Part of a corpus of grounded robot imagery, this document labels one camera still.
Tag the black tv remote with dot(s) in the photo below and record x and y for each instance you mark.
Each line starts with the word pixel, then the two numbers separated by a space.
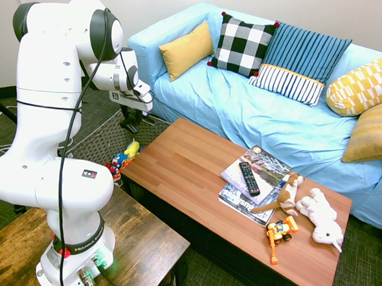
pixel 249 179

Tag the brown plush dog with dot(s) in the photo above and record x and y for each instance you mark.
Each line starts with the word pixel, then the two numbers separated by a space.
pixel 288 192

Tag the red-brown wooden coffee table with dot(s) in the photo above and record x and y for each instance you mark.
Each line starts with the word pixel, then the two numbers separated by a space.
pixel 192 182

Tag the black white checked pillow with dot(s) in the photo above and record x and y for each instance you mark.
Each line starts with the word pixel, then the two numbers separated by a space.
pixel 242 44

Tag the white plush unicorn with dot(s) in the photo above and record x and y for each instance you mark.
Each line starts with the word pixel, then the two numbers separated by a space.
pixel 322 216

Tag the red blue hero plush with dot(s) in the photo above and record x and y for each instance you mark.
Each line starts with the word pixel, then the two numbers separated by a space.
pixel 112 168

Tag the orange toy excavator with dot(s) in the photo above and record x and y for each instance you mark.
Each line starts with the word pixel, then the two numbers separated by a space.
pixel 281 231

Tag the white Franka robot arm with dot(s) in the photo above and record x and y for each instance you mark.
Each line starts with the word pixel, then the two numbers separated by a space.
pixel 46 75

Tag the mustard ribbed pillow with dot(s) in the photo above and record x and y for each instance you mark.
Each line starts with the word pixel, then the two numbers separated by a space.
pixel 373 131

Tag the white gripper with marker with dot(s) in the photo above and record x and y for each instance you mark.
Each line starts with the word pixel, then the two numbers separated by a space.
pixel 132 101

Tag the blue striped large pillow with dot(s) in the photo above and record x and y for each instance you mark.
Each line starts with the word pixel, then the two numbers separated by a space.
pixel 303 49

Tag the business magazine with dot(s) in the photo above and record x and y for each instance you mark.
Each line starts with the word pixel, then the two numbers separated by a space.
pixel 239 204

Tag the white navy striped pillow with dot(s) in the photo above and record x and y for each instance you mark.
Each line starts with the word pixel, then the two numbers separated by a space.
pixel 288 85

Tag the magazine with snowy cover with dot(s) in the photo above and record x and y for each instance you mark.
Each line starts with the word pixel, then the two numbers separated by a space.
pixel 270 173

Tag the yellow white patterned pillow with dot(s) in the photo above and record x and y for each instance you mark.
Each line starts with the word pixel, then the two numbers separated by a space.
pixel 366 85

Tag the light blue sofa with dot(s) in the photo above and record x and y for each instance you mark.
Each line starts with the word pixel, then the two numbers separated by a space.
pixel 260 121

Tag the black gamepad controller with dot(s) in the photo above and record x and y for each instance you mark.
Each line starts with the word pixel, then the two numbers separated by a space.
pixel 127 127

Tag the yellow plush toy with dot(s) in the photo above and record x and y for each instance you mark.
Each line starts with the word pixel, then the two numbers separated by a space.
pixel 131 148

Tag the plain yellow pillow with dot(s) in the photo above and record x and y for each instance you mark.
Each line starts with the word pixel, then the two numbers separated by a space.
pixel 187 50

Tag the rustic dark wood side table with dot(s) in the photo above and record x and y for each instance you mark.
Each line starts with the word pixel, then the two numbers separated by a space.
pixel 146 244

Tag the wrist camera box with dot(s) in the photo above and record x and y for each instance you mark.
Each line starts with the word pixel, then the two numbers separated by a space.
pixel 142 89

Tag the blue Captain America plush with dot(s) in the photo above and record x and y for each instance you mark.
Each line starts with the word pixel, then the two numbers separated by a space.
pixel 120 159

